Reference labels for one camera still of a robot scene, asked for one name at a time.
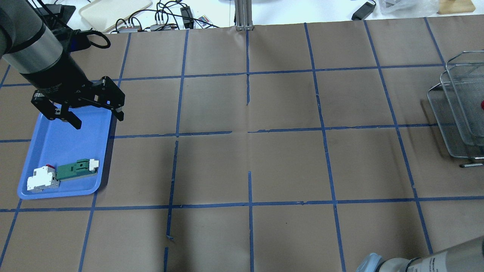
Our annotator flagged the green terminal block module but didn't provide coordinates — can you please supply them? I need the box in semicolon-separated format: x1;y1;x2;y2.
56;159;100;181

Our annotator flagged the black power adapter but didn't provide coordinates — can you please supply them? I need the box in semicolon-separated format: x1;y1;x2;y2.
351;0;377;21

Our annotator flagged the blue plastic tray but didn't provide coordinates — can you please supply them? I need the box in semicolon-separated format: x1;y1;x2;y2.
17;106;112;199

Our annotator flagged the wooden board stand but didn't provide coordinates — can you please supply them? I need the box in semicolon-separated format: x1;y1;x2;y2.
437;0;476;15

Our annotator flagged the white circuit breaker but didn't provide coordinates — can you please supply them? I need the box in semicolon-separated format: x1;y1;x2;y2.
26;165;59;192

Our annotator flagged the silver wire mesh shelf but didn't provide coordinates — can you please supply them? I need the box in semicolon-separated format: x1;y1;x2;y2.
427;50;484;168

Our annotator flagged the clear plastic bag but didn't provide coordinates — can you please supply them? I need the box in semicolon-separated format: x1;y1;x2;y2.
378;0;439;17

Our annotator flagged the aluminium frame post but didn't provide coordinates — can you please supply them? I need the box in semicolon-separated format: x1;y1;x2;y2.
234;0;254;31

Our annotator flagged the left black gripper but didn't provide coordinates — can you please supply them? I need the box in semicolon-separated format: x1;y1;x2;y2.
23;55;126;130

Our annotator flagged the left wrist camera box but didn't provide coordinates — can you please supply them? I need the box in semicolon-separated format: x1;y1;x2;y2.
52;28;94;53

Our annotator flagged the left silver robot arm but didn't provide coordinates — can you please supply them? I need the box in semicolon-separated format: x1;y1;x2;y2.
0;0;126;129

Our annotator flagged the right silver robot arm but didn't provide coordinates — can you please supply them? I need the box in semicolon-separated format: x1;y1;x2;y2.
356;236;484;272

